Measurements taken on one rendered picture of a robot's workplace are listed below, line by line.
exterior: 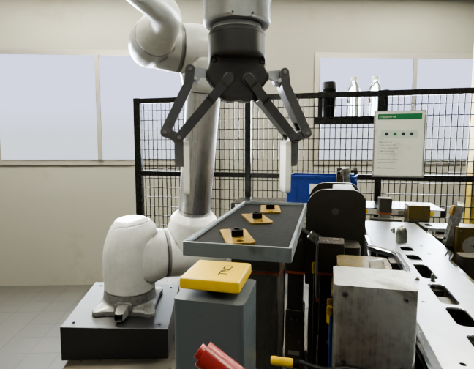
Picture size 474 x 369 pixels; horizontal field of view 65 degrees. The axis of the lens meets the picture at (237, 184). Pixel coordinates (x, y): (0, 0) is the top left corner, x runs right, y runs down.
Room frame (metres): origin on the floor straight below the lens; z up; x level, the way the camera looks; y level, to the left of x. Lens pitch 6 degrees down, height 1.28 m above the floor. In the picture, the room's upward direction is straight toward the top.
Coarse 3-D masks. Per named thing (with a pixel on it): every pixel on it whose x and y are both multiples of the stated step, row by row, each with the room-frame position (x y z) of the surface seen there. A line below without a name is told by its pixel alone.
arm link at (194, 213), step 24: (192, 24) 1.02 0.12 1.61; (192, 48) 0.99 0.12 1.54; (192, 96) 1.06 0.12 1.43; (216, 120) 1.09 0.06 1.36; (192, 144) 1.08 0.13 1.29; (216, 144) 1.14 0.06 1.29; (192, 168) 1.09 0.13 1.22; (192, 192) 1.10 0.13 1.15; (192, 216) 1.12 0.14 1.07; (168, 240) 1.10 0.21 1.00; (192, 264) 1.11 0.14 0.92
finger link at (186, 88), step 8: (192, 72) 0.48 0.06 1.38; (184, 80) 0.48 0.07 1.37; (192, 80) 0.48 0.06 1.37; (184, 88) 0.48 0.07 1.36; (184, 96) 0.48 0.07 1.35; (176, 104) 0.48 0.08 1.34; (176, 112) 0.48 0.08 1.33; (168, 120) 0.48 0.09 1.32; (176, 120) 0.50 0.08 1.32; (168, 128) 0.48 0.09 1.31
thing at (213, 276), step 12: (204, 264) 0.38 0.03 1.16; (216, 264) 0.38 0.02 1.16; (228, 264) 0.38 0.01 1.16; (240, 264) 0.38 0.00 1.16; (192, 276) 0.35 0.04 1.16; (204, 276) 0.35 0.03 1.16; (216, 276) 0.35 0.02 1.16; (228, 276) 0.35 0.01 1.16; (240, 276) 0.35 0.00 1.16; (192, 288) 0.34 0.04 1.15; (204, 288) 0.34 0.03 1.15; (216, 288) 0.34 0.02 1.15; (228, 288) 0.33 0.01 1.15; (240, 288) 0.34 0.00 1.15
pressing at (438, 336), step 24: (384, 240) 1.11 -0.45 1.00; (408, 240) 1.11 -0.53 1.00; (432, 240) 1.11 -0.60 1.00; (408, 264) 0.87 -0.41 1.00; (432, 264) 0.88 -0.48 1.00; (456, 288) 0.72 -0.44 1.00; (432, 312) 0.62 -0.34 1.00; (432, 336) 0.53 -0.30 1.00; (456, 336) 0.53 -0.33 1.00; (432, 360) 0.46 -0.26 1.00; (456, 360) 0.47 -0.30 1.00
